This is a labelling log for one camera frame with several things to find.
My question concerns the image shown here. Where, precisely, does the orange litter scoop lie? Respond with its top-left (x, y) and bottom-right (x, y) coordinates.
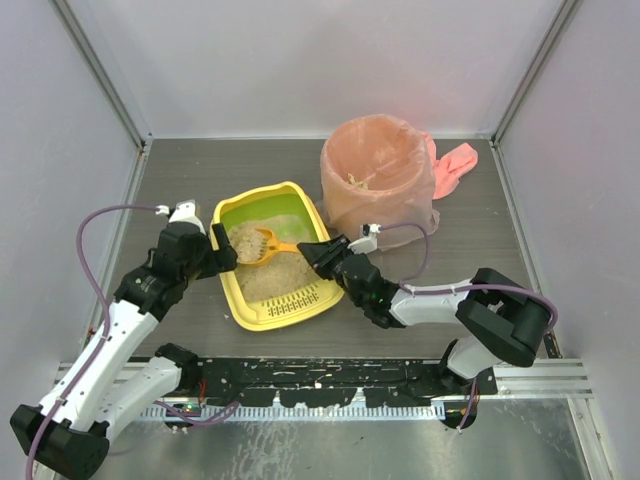
top-left (234, 228), bottom-right (299, 266)

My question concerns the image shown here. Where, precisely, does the yellow green litter box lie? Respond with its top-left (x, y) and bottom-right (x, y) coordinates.
top-left (211, 181), bottom-right (343, 332)

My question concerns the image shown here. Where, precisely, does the bin with pink bag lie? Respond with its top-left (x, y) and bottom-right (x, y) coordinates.
top-left (317, 114), bottom-right (440, 250)

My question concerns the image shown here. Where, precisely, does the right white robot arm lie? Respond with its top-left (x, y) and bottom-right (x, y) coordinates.
top-left (297, 236), bottom-right (558, 392)

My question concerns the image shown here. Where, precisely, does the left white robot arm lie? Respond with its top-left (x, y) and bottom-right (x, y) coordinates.
top-left (10, 221), bottom-right (237, 479)

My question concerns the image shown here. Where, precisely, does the beige cat litter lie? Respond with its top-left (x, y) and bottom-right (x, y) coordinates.
top-left (228, 215), bottom-right (319, 303)

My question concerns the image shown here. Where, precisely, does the pink cloth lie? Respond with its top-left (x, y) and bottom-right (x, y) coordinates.
top-left (422, 132), bottom-right (478, 200)

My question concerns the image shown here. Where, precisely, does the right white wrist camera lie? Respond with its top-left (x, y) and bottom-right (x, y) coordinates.
top-left (348, 224), bottom-right (381, 254)

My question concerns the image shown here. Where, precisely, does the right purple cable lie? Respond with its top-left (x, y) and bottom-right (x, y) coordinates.
top-left (377, 223), bottom-right (560, 431)

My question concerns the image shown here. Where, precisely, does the purple cable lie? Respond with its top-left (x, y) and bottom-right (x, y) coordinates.
top-left (377, 223), bottom-right (560, 431)
top-left (24, 204), bottom-right (241, 480)

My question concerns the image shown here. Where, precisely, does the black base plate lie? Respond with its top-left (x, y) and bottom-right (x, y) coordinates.
top-left (165, 357), bottom-right (497, 408)

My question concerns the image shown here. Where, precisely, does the white slotted cable duct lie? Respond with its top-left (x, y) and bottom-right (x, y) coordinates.
top-left (139, 402), bottom-right (446, 422)

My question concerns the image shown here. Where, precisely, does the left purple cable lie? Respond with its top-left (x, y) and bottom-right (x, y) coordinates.
top-left (24, 204), bottom-right (241, 480)

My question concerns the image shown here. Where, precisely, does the aluminium frame rail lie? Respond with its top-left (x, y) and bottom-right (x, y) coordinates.
top-left (54, 357), bottom-right (594, 401)

